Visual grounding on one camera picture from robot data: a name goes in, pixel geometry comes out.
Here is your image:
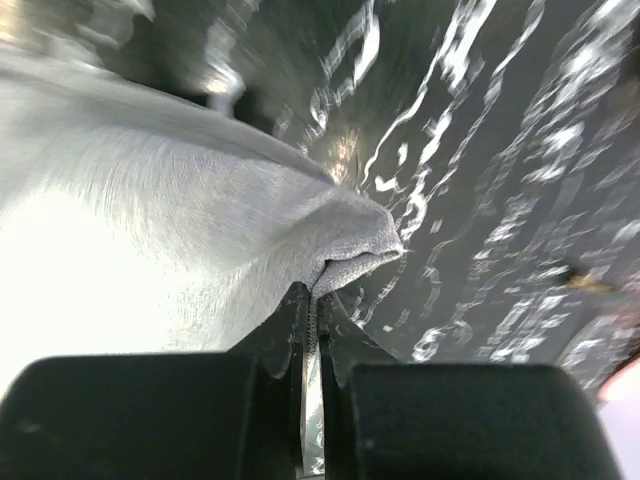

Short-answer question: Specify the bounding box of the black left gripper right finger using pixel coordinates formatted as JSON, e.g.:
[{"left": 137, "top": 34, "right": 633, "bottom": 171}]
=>
[{"left": 318, "top": 295, "right": 621, "bottom": 479}]

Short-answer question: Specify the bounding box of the gold fork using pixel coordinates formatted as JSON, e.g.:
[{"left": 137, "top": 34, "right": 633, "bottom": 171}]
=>
[{"left": 556, "top": 265, "right": 620, "bottom": 294}]

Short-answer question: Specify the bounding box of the grey cloth napkin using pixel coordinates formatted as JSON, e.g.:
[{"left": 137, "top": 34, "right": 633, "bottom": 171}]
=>
[{"left": 0, "top": 49, "right": 407, "bottom": 354}]

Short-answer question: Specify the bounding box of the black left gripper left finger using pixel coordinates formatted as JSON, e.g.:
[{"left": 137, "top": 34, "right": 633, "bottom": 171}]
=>
[{"left": 1, "top": 283, "right": 310, "bottom": 479}]

